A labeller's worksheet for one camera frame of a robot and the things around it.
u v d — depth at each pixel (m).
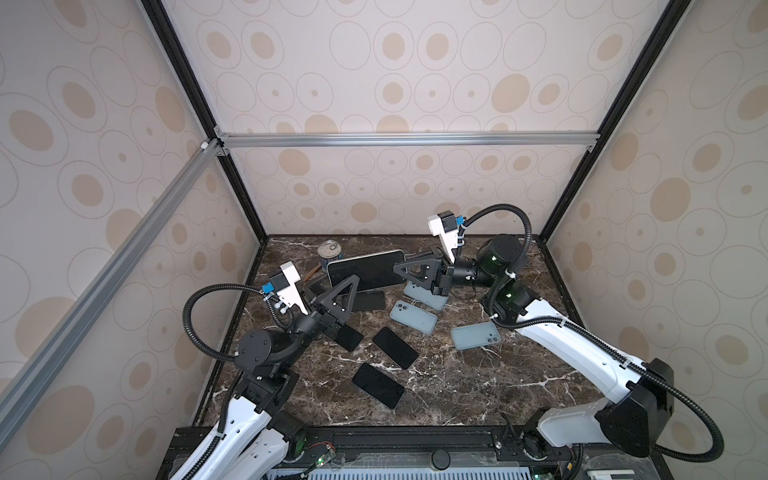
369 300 1.02
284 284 0.49
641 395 0.39
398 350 0.90
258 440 0.60
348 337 0.87
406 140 0.92
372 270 0.54
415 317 0.98
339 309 0.51
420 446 0.75
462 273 0.54
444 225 0.52
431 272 0.54
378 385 0.86
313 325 0.51
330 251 1.03
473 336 0.92
